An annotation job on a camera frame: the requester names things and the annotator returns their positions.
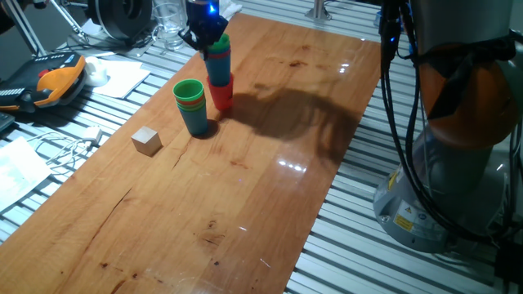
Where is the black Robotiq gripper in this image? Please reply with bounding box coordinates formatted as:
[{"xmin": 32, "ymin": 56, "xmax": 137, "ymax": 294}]
[{"xmin": 177, "ymin": 0, "xmax": 230, "ymax": 61}]

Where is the blue plastic cup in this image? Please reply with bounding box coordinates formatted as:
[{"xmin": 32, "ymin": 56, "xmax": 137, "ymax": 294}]
[
  {"xmin": 204, "ymin": 56, "xmax": 232, "ymax": 87},
  {"xmin": 178, "ymin": 109, "xmax": 209, "ymax": 136}
]

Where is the red plastic cup with print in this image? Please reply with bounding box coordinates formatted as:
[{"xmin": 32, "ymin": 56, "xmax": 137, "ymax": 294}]
[{"xmin": 175, "ymin": 96, "xmax": 206, "ymax": 107}]

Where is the clear glass beaker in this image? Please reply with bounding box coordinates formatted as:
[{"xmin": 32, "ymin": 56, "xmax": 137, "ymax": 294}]
[{"xmin": 151, "ymin": 2, "xmax": 185, "ymax": 52}]

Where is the white crumpled cloth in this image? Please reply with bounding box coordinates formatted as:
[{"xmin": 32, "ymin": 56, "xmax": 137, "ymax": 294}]
[{"xmin": 220, "ymin": 0, "xmax": 244, "ymax": 20}]

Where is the black round spool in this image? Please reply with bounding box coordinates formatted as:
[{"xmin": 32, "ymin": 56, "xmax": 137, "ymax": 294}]
[{"xmin": 87, "ymin": 0, "xmax": 154, "ymax": 46}]

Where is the white paper sheet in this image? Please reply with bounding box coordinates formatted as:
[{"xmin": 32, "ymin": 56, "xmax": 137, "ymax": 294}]
[
  {"xmin": 92, "ymin": 59, "xmax": 151, "ymax": 99},
  {"xmin": 0, "ymin": 136, "xmax": 53, "ymax": 212}
]

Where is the white rounded object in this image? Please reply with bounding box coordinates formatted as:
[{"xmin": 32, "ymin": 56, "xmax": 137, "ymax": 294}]
[{"xmin": 83, "ymin": 56, "xmax": 110, "ymax": 87}]

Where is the light wooden block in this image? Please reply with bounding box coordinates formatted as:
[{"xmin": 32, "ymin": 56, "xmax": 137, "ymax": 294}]
[{"xmin": 130, "ymin": 125, "xmax": 163, "ymax": 158}]

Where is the white charger adapter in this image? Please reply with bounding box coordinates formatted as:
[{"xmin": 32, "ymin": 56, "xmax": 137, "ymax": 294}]
[{"xmin": 81, "ymin": 126, "xmax": 103, "ymax": 146}]

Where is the orange and black teach pendant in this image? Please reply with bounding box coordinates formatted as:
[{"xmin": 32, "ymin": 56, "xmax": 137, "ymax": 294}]
[{"xmin": 0, "ymin": 51, "xmax": 87, "ymax": 114}]

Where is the grey metal bar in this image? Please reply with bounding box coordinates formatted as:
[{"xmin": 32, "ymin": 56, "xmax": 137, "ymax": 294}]
[{"xmin": 4, "ymin": 0, "xmax": 47, "ymax": 57}]

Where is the black computer keyboard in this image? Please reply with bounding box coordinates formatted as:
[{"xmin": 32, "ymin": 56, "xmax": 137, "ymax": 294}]
[{"xmin": 0, "ymin": 112, "xmax": 16, "ymax": 132}]

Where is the aluminium frame post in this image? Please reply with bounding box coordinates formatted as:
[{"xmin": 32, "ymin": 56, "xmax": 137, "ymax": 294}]
[{"xmin": 305, "ymin": 0, "xmax": 333, "ymax": 22}]

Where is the white charger cable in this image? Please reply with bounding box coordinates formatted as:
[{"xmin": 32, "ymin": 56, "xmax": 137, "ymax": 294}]
[{"xmin": 26, "ymin": 130, "xmax": 97, "ymax": 167}]

